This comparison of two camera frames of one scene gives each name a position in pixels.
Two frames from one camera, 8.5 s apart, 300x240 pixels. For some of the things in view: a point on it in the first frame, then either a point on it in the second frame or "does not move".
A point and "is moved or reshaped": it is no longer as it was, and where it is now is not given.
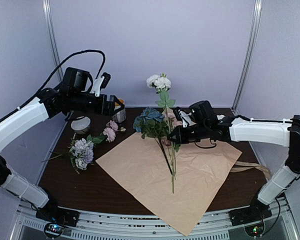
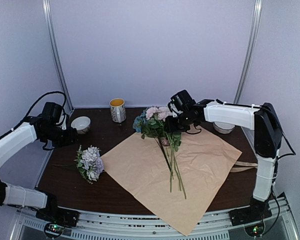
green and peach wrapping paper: (179, 182) does not move
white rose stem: (161, 83) is moved or reshaped
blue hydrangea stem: (150, 122) does not move
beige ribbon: (253, 166) does not move
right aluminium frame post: (253, 32) does not move
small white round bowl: (81, 126) does not move
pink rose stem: (108, 134) to (160, 115)
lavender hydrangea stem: (80, 153) to (89, 162)
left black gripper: (109, 105) to (71, 138)
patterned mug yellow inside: (120, 116) does not move
